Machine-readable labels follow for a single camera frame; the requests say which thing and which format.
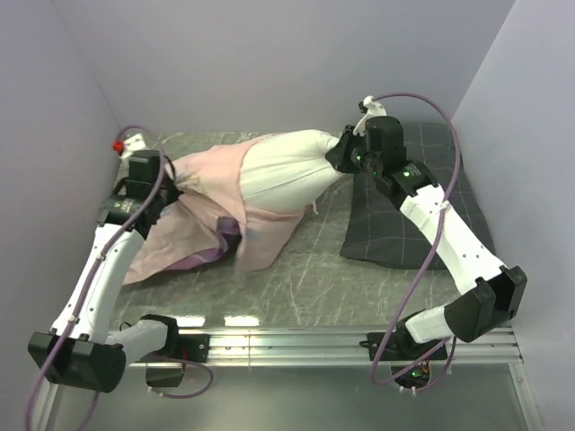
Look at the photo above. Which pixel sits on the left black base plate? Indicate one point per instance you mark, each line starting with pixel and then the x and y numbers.
pixel 193 347

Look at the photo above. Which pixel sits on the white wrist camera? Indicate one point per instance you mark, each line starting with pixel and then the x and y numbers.
pixel 124 148
pixel 370 108

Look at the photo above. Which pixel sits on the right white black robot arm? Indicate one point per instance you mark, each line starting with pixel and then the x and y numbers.
pixel 490 292

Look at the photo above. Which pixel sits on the aluminium mounting rail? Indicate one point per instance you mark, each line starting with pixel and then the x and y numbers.
pixel 318 379

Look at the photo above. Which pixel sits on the black box under rail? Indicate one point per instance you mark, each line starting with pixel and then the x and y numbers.
pixel 165 377

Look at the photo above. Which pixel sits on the white pillow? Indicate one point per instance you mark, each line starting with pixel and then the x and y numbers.
pixel 286 172

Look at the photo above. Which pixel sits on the grey checked pillow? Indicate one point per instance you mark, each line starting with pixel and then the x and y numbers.
pixel 378 233

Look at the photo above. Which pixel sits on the pink princess print pillowcase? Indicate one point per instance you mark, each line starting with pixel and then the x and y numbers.
pixel 190 229

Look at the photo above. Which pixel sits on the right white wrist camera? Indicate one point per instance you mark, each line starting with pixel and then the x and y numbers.
pixel 370 108

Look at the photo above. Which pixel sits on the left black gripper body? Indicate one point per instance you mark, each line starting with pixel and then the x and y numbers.
pixel 166 191

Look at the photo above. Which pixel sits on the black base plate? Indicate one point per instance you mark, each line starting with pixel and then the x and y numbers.
pixel 193 347
pixel 395 352

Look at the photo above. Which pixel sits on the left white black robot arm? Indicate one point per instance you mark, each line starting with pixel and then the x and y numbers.
pixel 79 350

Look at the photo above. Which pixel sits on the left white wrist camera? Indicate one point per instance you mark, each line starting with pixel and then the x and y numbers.
pixel 124 148

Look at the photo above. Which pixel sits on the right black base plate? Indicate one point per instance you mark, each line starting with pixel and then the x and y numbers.
pixel 395 352

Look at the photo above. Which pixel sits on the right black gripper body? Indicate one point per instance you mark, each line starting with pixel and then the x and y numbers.
pixel 356 156

